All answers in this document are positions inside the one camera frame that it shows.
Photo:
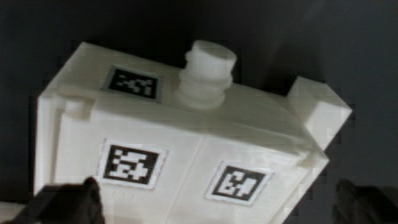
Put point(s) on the white cabinet top block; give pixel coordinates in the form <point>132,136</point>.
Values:
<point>203,150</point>

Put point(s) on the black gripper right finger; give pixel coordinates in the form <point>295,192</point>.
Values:
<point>366,204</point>

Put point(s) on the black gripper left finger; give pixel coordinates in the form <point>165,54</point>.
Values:
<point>66,204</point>

